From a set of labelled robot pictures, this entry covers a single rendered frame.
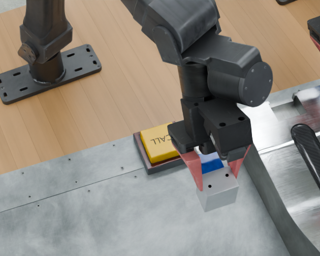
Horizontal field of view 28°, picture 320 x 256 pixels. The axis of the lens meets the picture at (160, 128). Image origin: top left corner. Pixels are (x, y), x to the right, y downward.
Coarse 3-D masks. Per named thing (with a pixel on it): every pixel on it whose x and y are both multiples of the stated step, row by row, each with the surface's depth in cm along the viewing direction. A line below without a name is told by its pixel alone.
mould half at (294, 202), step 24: (312, 96) 108; (264, 120) 106; (288, 120) 106; (312, 120) 106; (264, 144) 103; (288, 144) 103; (264, 168) 102; (288, 168) 101; (264, 192) 105; (288, 192) 99; (312, 192) 99; (288, 216) 97; (312, 216) 96; (288, 240) 101; (312, 240) 92
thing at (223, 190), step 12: (204, 156) 95; (216, 156) 95; (204, 168) 94; (216, 168) 94; (228, 168) 92; (204, 180) 91; (216, 180) 91; (228, 180) 91; (204, 192) 90; (216, 192) 90; (228, 192) 91; (204, 204) 93; (216, 204) 93; (228, 204) 95
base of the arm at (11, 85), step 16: (80, 48) 125; (48, 64) 116; (64, 64) 123; (80, 64) 123; (96, 64) 124; (0, 80) 121; (16, 80) 121; (32, 80) 121; (48, 80) 119; (64, 80) 121; (0, 96) 119; (16, 96) 119; (32, 96) 120
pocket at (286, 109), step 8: (296, 96) 109; (272, 104) 109; (280, 104) 109; (288, 104) 110; (296, 104) 110; (280, 112) 110; (288, 112) 110; (296, 112) 110; (304, 112) 107; (280, 120) 109
